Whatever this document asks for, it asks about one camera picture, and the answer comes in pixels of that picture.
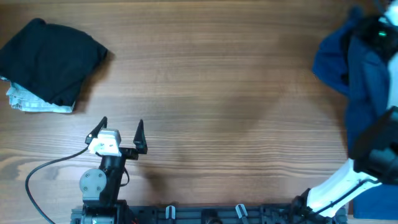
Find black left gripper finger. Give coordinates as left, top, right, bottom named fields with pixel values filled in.
left=133, top=119, right=147, bottom=154
left=85, top=116, right=108, bottom=144

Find dark blue denim shorts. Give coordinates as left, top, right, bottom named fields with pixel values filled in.
left=312, top=7, right=390, bottom=152

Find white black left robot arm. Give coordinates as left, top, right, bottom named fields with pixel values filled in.
left=70, top=117, right=148, bottom=224

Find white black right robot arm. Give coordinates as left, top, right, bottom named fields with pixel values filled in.
left=290, top=1, right=397, bottom=223

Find black folded garment left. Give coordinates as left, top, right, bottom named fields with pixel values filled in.
left=1, top=18, right=108, bottom=106

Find white grey folded cloth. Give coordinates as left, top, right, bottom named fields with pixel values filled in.
left=1, top=76, right=78, bottom=113

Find bright blue garment right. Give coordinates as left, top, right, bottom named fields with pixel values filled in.
left=353, top=185, right=398, bottom=220

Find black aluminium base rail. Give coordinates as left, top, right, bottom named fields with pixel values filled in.
left=70, top=203, right=348, bottom=224

